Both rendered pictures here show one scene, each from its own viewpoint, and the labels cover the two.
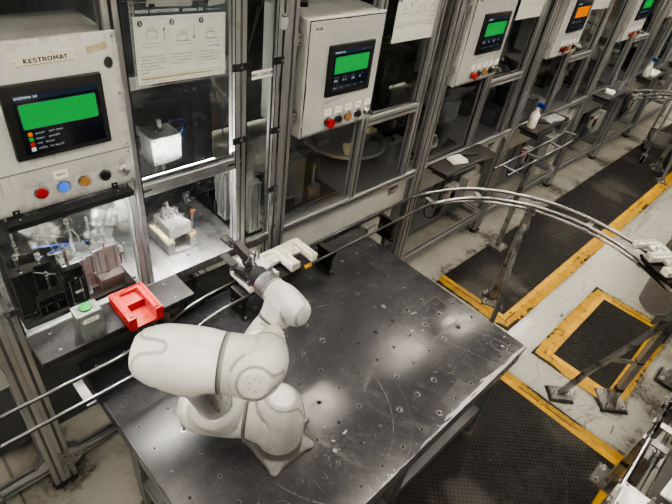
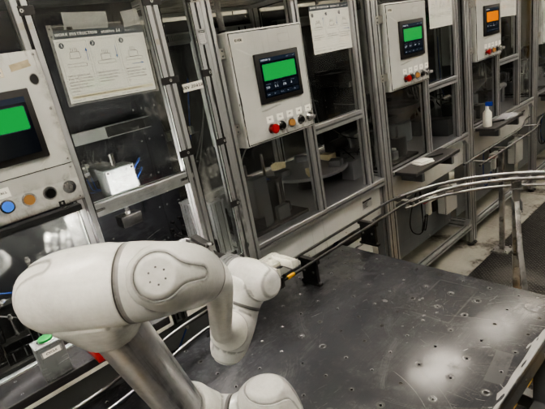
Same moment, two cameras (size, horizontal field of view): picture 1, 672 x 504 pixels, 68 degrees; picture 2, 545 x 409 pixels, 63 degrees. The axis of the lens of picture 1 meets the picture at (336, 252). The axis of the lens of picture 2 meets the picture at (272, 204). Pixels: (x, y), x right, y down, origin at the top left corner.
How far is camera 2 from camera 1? 0.59 m
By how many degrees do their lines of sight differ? 21
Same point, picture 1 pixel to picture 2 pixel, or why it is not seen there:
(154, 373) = (36, 301)
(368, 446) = not seen: outside the picture
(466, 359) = (499, 329)
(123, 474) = not seen: outside the picture
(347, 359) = (354, 359)
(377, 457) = not seen: outside the picture
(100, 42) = (23, 60)
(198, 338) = (90, 247)
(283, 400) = (268, 389)
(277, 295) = (238, 269)
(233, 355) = (131, 252)
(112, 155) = (54, 171)
